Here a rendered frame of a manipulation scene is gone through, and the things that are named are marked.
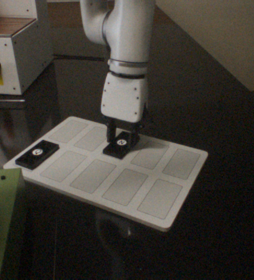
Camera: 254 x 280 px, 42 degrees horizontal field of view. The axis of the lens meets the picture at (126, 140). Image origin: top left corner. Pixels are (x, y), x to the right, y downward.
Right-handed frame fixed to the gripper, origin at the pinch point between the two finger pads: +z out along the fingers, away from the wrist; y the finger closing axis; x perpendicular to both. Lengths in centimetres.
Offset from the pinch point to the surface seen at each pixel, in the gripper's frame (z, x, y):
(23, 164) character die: 5.3, -17.0, -15.1
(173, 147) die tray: 1.5, 5.7, 11.5
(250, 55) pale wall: 1, 244, -4
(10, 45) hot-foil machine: -15.1, 7.9, -43.1
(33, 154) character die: 4.4, -13.4, -15.5
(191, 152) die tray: 1.5, 5.8, 16.1
